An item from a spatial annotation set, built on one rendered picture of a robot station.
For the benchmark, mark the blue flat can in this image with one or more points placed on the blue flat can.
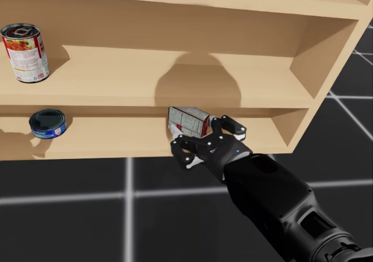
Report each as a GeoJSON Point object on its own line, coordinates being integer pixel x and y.
{"type": "Point", "coordinates": [48, 125]}

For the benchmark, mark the red and white carton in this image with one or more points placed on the red and white carton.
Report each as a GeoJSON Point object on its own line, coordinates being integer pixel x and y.
{"type": "Point", "coordinates": [188, 120]}

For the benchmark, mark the pale wooden shelf unit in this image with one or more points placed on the pale wooden shelf unit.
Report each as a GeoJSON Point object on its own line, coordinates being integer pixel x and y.
{"type": "Point", "coordinates": [186, 78]}

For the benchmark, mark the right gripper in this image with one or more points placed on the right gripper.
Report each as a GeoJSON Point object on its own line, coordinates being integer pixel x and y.
{"type": "Point", "coordinates": [224, 151]}

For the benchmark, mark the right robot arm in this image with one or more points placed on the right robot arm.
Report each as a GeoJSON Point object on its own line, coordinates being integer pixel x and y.
{"type": "Point", "coordinates": [285, 203]}

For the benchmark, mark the red and white can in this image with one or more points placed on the red and white can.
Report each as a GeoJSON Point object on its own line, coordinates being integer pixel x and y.
{"type": "Point", "coordinates": [26, 53]}

